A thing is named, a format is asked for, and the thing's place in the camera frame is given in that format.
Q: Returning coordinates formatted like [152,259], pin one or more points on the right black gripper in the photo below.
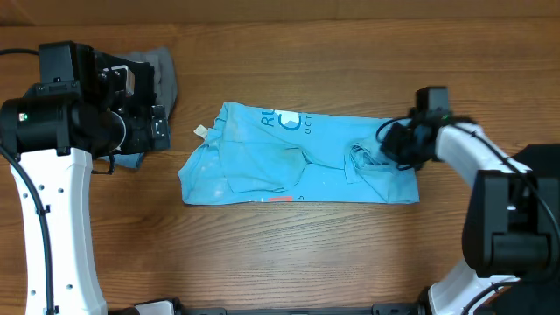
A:
[395,145]

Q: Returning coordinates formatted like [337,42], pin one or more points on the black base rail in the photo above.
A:
[175,307]

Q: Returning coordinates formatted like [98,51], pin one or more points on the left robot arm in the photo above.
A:
[86,105]

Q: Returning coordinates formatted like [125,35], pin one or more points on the black garment at right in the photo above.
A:
[543,159]

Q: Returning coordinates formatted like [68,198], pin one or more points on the light blue printed t-shirt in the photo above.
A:
[256,154]

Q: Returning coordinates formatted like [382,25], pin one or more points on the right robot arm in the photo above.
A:
[511,230]

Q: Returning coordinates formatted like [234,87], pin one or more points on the grey folded garment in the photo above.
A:
[166,91]

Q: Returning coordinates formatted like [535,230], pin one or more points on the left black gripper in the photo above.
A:
[144,139]

